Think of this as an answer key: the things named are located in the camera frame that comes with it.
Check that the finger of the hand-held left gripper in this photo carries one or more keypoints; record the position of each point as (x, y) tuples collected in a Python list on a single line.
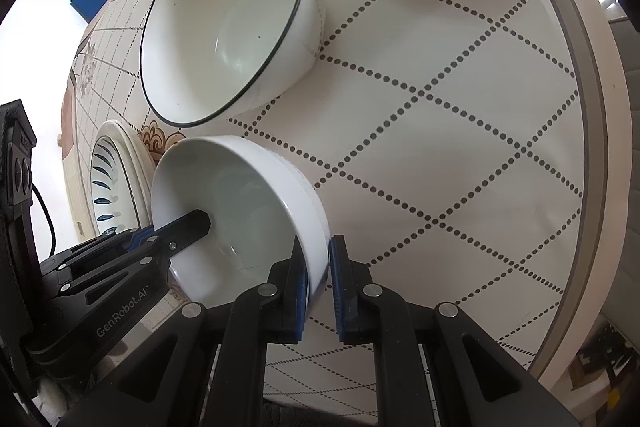
[(142, 239), (192, 229)]

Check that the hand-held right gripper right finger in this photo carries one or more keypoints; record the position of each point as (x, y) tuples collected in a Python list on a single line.
[(340, 287)]

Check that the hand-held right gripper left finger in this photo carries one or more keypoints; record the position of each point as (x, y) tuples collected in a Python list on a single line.
[(300, 302)]

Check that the blue striped plate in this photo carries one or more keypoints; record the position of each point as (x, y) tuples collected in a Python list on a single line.
[(107, 187)]

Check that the plain white bowl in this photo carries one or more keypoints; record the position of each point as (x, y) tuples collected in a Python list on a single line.
[(250, 187)]

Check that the plain white plate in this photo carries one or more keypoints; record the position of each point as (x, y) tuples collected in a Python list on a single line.
[(136, 157)]

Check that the white bowl dark rim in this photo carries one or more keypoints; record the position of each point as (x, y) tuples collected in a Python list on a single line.
[(225, 32)]

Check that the diamond pattern floral tablecloth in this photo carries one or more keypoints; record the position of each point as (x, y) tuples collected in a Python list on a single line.
[(450, 157)]

